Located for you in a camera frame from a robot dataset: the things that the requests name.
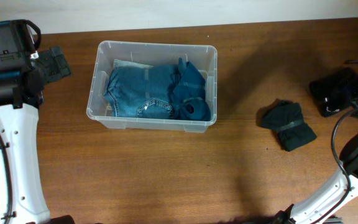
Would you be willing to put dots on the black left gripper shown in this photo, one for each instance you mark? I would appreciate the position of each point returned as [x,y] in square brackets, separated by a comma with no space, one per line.
[56,62]

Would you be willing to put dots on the black garment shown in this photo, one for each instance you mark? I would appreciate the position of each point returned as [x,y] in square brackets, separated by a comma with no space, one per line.
[334,92]
[286,120]

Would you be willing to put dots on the light blue jeans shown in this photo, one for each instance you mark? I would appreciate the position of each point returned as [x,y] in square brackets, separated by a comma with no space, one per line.
[122,63]

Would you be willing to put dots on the dark blue jeans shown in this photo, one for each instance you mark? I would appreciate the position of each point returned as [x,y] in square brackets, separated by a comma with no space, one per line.
[141,92]

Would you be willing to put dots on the teal blue garment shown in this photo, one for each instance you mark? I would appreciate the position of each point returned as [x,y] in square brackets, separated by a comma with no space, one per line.
[188,97]

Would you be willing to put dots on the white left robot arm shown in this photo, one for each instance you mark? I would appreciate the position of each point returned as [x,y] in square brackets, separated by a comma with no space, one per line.
[22,81]

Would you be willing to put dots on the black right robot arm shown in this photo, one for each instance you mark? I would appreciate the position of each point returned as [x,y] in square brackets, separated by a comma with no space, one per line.
[339,189]

